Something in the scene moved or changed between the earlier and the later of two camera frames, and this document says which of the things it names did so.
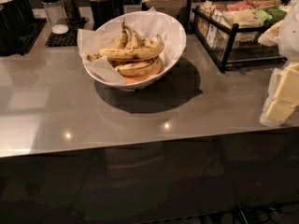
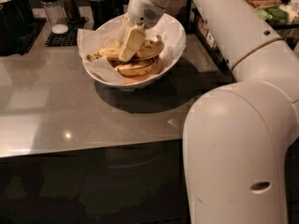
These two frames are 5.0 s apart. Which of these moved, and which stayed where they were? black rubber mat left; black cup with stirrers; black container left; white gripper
Moved: white gripper
Stayed: black rubber mat left; black container left; black cup with stirrers
